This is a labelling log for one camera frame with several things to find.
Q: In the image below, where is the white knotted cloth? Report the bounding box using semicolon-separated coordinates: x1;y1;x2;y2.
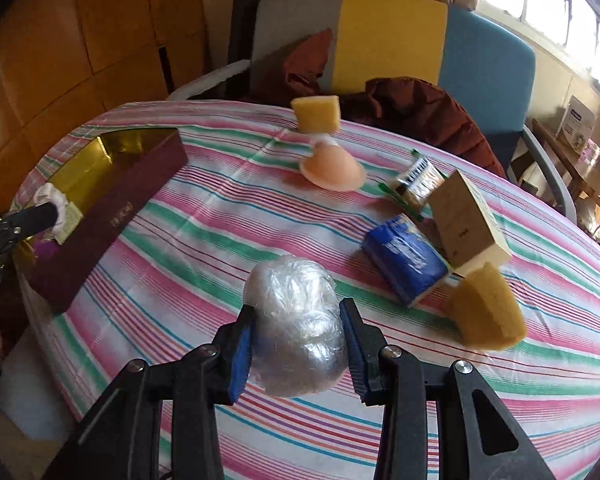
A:
33;182;68;236

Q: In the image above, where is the clear plastic ball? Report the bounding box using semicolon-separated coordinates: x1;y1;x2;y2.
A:
242;256;348;398

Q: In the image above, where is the blue Tempo tissue pack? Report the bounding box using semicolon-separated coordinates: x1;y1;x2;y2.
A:
362;214;452;308

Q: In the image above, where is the large yellow sponge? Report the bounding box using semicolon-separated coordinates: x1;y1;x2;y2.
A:
444;262;527;351

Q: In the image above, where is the tan cardboard box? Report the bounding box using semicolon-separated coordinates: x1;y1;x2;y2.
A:
428;170;512;276

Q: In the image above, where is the green edged snack packet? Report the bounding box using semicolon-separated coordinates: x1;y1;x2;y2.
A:
378;150;446;221

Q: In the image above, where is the peach silicone cup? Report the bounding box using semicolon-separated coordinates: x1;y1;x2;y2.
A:
299;138;366;192

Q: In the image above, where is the small yellow sponge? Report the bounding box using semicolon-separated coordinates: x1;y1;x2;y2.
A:
290;96;341;134

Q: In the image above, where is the purple snack packet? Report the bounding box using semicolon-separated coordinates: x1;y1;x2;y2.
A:
32;240;60;261

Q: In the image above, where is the green white oil box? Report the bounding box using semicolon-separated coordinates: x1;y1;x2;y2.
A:
54;202;83;245

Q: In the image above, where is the gold tin box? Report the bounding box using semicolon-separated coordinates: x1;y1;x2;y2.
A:
14;128;187;314

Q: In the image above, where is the striped tablecloth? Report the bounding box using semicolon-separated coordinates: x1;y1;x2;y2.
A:
14;101;600;479

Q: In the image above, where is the wooden wardrobe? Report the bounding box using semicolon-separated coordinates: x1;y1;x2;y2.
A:
0;0;209;212

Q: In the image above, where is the maroon puffer jacket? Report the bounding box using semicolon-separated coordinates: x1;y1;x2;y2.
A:
249;29;505;177

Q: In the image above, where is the grey yellow blue armchair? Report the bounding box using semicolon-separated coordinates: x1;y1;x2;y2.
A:
170;0;577;221

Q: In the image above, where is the white box on shelf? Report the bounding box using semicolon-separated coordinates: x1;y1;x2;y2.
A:
557;96;596;154

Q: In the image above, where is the black rolled mat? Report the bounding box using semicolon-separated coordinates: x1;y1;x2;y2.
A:
227;0;261;64

